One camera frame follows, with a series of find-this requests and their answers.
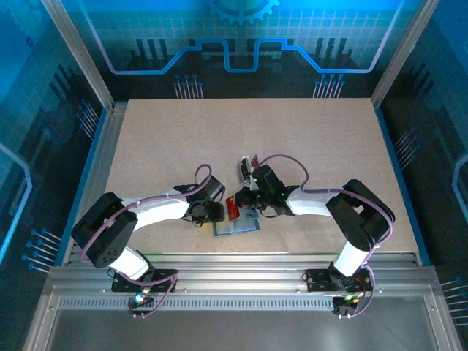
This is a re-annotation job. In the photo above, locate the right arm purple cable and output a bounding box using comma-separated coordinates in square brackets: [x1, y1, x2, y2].
[260, 153, 396, 321]

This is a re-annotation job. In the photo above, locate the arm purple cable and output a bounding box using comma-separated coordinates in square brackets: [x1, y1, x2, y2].
[260, 153, 396, 321]
[79, 163, 214, 320]

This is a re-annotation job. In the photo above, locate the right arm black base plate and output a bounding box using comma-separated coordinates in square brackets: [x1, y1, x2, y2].
[305, 268, 372, 293]

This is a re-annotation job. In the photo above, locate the aluminium frame rail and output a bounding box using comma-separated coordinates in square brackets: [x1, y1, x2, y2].
[47, 252, 439, 293]

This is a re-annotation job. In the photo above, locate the aluminium corner post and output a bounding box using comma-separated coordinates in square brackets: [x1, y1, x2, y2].
[39, 0, 116, 110]
[369, 0, 442, 109]

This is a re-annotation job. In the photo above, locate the grey metal shelf panel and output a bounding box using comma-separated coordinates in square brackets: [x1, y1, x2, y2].
[21, 284, 461, 351]

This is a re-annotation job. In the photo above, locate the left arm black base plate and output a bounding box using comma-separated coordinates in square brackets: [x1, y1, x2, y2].
[111, 268, 177, 293]

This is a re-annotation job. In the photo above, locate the aluminium side rail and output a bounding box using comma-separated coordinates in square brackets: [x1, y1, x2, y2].
[61, 102, 129, 266]

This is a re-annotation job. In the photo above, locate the slotted grey cable duct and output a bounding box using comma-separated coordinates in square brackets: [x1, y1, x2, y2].
[58, 296, 336, 312]

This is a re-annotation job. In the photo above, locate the teal card holder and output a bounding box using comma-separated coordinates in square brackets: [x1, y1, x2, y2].
[212, 210, 261, 238]

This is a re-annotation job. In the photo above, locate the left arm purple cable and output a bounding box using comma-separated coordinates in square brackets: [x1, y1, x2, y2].
[79, 163, 214, 320]

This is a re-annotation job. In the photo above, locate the black connector box with LED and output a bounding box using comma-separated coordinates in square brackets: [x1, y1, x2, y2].
[127, 292, 154, 308]
[333, 295, 361, 315]

